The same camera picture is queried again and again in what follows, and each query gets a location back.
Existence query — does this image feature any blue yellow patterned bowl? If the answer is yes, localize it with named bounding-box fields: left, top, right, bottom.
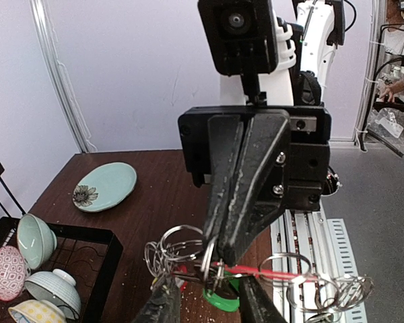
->
left=8, top=299, right=67, bottom=323

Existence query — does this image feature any right aluminium frame post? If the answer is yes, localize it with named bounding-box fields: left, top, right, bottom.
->
left=29, top=0, right=98, bottom=153

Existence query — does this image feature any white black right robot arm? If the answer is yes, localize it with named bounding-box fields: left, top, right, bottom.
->
left=178, top=1, right=345, bottom=266

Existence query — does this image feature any light blue flower plate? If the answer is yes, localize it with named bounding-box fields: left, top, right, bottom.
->
left=72, top=162, right=137, bottom=213

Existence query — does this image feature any green celadon bowl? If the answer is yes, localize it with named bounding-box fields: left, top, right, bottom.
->
left=17, top=213, right=57, bottom=270

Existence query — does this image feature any large grey red keyring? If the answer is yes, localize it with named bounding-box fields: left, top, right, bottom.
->
left=144, top=225, right=374, bottom=322

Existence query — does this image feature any grey blue ribbed bowl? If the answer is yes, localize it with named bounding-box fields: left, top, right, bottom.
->
left=24, top=268, right=81, bottom=320

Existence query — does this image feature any pink patterned bowl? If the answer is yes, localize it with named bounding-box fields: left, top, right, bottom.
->
left=0, top=246, right=28, bottom=301

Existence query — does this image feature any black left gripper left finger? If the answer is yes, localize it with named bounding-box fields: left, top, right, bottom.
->
left=132, top=275, right=181, bottom=323

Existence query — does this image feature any black wire dish rack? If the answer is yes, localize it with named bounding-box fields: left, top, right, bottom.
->
left=0, top=163, right=123, bottom=322

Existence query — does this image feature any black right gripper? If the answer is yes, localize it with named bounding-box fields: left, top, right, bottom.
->
left=178, top=106, right=331, bottom=264

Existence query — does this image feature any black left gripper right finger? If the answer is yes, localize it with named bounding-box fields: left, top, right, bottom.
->
left=238, top=276, right=287, bottom=323

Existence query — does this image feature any green tag key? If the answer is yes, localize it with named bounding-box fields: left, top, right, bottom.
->
left=203, top=279, right=240, bottom=312

